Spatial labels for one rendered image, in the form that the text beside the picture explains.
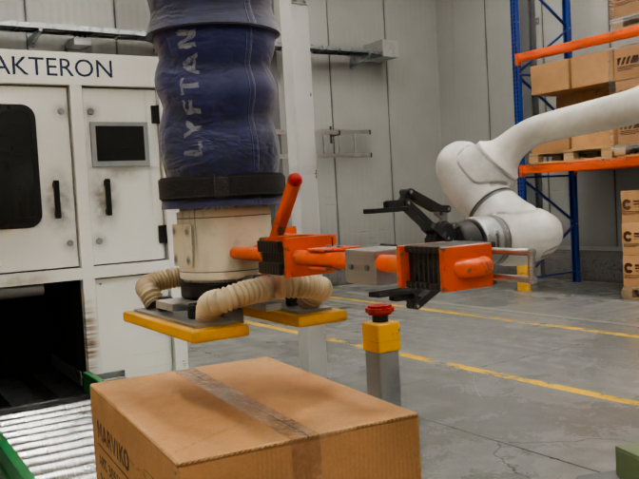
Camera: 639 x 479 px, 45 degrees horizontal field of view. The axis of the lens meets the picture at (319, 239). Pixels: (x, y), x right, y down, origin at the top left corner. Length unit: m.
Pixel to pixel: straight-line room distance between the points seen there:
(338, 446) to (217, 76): 0.63
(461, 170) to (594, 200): 9.80
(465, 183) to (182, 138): 0.53
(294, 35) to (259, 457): 3.47
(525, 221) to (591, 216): 9.89
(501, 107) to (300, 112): 8.22
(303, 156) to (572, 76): 5.97
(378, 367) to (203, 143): 0.78
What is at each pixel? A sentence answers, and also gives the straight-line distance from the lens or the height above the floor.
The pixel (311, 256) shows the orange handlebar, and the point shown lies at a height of 1.22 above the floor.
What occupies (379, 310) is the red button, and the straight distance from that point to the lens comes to 1.85.
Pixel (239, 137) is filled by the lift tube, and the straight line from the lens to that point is 1.33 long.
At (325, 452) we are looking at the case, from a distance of 1.22.
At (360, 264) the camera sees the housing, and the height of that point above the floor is 1.21.
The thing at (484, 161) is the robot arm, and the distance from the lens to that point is 1.50.
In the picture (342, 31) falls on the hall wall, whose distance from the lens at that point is 12.32.
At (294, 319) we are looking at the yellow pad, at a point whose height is 1.10.
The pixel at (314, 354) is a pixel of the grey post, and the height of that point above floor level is 0.43.
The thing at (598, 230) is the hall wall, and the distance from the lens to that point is 11.27.
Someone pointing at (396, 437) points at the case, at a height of 0.92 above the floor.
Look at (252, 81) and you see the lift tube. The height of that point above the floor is 1.51.
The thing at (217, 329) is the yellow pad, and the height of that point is 1.10.
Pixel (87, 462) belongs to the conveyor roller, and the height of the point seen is 0.53.
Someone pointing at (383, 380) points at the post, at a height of 0.86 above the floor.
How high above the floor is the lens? 1.30
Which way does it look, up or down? 3 degrees down
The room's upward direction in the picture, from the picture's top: 3 degrees counter-clockwise
